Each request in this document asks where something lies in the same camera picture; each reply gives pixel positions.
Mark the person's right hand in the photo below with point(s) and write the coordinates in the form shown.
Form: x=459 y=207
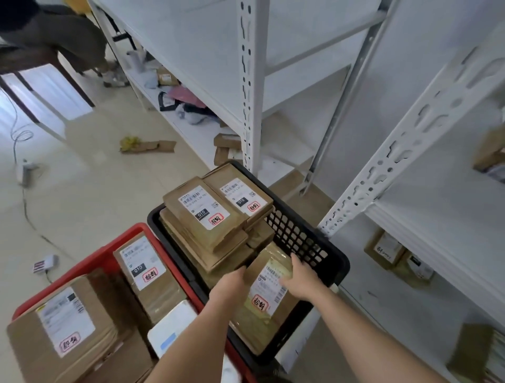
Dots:
x=305 y=284

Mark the person's left hand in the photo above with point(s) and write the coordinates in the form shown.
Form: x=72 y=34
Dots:
x=230 y=292

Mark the black plastic basket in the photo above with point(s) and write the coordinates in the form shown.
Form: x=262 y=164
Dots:
x=337 y=262

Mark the narrow brown labelled box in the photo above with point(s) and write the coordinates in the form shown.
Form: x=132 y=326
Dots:
x=161 y=296

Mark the small box handwritten white label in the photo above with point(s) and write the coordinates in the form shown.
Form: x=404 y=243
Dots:
x=384 y=248

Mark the small green-taped box white label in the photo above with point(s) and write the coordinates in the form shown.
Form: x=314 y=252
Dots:
x=414 y=270

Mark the red plastic crate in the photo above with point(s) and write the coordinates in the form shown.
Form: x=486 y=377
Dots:
x=98 y=262

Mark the pile of plastic mailer bags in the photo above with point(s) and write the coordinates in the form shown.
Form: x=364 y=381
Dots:
x=193 y=116

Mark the square box yellow-topped label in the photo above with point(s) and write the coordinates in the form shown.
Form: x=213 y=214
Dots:
x=31 y=347

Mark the cardboard box white label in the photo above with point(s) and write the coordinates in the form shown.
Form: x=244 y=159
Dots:
x=167 y=77

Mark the person's left forearm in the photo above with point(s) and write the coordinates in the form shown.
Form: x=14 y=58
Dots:
x=189 y=351

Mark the person's right forearm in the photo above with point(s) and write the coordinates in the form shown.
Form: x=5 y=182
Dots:
x=363 y=339

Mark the flattened cardboard strip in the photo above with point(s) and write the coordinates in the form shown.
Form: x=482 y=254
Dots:
x=158 y=146

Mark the yellow crumpled tape wad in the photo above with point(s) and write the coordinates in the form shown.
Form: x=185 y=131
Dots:
x=130 y=143

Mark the small red striped power strip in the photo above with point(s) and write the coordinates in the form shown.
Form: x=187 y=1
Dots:
x=45 y=263

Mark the white power strip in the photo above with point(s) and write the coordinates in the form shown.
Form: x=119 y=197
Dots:
x=27 y=171

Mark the white bottle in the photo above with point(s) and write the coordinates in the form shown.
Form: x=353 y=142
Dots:
x=137 y=61

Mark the brown wooden chair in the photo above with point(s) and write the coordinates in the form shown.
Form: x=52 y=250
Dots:
x=23 y=59

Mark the yellow table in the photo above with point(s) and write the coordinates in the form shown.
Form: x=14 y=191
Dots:
x=77 y=4

